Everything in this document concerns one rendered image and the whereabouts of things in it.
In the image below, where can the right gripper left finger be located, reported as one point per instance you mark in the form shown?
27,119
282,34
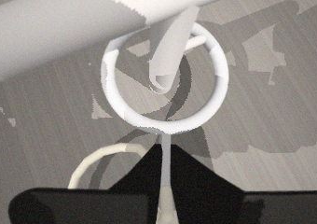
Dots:
134,199

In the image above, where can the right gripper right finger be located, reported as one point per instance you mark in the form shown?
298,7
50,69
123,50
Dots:
203,197

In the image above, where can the grey cylindrical post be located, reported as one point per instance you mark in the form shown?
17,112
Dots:
168,41

